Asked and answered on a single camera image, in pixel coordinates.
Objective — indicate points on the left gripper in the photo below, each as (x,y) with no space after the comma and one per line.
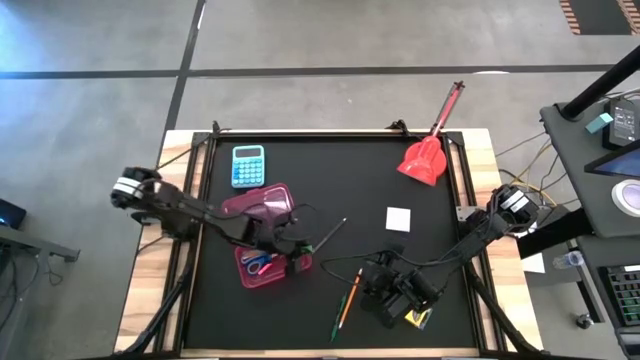
(277,237)

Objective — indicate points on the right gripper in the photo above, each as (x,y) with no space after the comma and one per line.
(400,295)

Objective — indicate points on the yellow green crayon box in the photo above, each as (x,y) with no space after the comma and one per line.
(420,320)

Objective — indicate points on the black pen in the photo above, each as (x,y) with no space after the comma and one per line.
(330,235)

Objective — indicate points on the orange pencil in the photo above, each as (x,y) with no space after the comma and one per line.
(351,295)

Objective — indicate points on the green pen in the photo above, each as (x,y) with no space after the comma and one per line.
(338,320)

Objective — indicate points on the pink plastic pencil case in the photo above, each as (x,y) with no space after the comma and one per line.
(265,199)

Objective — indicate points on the white sticky note pad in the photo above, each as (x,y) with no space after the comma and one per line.
(398,220)

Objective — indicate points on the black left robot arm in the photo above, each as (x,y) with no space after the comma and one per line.
(200,212)

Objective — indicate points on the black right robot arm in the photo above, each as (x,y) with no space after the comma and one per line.
(475,240)

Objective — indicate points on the black table mat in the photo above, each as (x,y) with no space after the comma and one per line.
(250,315)

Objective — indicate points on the black table support strut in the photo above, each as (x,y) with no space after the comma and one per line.
(164,305)
(500,312)

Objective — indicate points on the light blue calculator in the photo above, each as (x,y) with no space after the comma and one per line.
(248,167)

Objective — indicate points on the white paper sheet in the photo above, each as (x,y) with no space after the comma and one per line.
(535,262)

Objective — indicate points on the black desk crossbar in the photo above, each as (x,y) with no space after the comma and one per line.
(555,235)

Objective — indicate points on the clear water bottle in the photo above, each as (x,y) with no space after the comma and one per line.
(567,260)

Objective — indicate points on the black caster wheel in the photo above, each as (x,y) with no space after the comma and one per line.
(584,321)

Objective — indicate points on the dark keyboard shelf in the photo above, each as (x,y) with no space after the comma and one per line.
(595,300)

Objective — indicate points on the dark grey side desk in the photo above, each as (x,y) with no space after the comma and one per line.
(575,175)

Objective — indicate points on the backlit computer keyboard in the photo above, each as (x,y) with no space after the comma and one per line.
(625,295)

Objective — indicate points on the white round puck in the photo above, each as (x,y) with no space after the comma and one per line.
(629,197)

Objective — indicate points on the dark tablet screen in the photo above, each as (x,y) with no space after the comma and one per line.
(617,165)

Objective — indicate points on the small teal block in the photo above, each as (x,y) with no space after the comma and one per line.
(599,123)

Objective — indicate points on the black power adapter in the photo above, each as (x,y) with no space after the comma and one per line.
(621,122)

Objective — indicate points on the black round pole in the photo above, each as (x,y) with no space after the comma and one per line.
(600,85)

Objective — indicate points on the dark screen device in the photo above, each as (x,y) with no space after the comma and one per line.
(10,214)

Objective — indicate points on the dark rug with striped edges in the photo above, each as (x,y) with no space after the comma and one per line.
(600,15)

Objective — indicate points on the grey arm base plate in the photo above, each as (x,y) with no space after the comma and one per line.
(465,213)

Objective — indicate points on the black aluminium table frame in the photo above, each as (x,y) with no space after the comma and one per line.
(300,134)

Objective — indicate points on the black frame mount bracket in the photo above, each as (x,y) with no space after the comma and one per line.
(400,126)
(216,127)

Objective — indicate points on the grey metal desk frame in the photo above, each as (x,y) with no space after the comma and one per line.
(30,245)

